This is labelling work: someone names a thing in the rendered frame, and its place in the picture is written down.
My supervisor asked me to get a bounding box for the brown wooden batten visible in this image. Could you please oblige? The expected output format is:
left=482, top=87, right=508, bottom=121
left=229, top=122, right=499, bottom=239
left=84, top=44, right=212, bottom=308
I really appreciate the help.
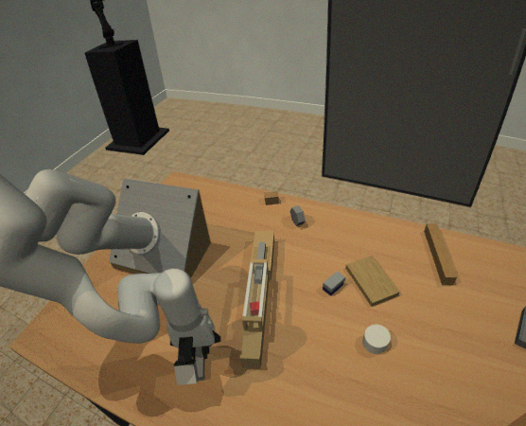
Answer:
left=424, top=223, right=457, bottom=285

